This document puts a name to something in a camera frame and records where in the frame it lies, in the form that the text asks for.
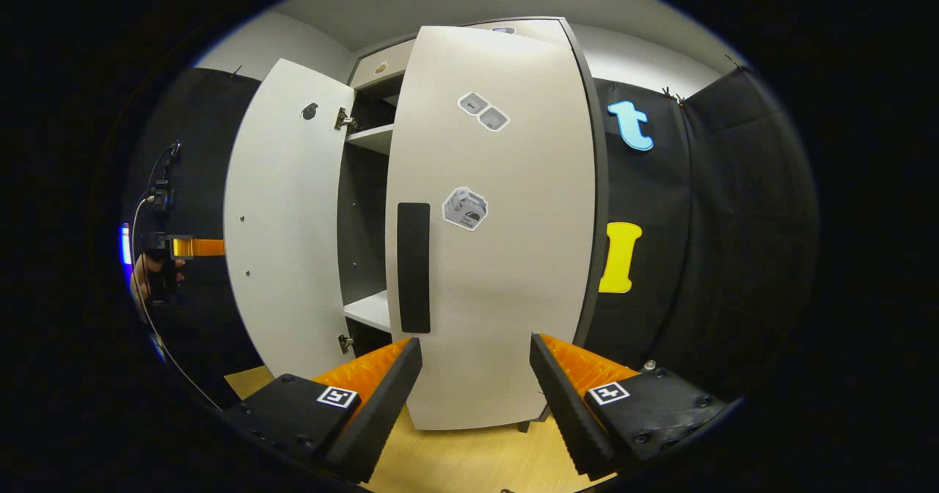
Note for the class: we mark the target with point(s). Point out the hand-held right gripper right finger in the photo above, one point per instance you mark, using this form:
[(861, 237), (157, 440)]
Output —
[(561, 412)]

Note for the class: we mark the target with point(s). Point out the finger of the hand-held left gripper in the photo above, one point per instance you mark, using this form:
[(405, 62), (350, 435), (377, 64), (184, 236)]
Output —
[(202, 247)]

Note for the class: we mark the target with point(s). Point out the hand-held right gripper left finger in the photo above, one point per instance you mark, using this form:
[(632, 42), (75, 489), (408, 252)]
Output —
[(381, 412)]

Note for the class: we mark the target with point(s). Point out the white shoe cabinet door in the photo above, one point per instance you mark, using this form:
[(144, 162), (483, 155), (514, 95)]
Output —
[(506, 295), (286, 236)]

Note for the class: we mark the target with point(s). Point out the white shoe cabinet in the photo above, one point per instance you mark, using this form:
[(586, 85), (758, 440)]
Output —
[(363, 221)]

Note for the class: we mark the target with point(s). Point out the metal door hinge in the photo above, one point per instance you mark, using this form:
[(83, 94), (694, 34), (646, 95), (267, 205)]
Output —
[(345, 119), (345, 343)]

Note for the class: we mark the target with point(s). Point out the white cabinet shelf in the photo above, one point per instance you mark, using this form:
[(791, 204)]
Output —
[(373, 139), (370, 311)]

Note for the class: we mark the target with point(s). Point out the black backdrop cloth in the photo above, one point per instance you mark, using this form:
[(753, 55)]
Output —
[(198, 185), (733, 243)]

